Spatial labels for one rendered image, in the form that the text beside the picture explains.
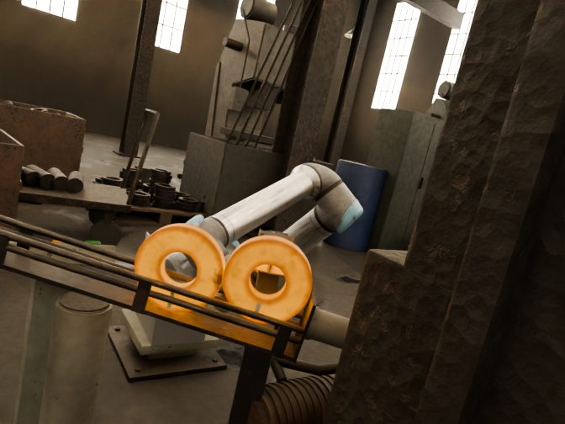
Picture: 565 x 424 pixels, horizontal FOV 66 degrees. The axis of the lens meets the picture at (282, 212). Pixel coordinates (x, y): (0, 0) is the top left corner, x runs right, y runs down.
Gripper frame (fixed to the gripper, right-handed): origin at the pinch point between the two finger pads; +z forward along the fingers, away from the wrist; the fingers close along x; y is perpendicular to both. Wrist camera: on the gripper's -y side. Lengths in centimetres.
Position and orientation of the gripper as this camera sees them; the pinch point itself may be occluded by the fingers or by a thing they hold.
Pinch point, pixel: (269, 269)
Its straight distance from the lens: 76.5
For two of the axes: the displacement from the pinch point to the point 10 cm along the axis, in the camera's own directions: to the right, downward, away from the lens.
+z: 0.4, -1.1, -9.9
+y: 2.1, -9.7, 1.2
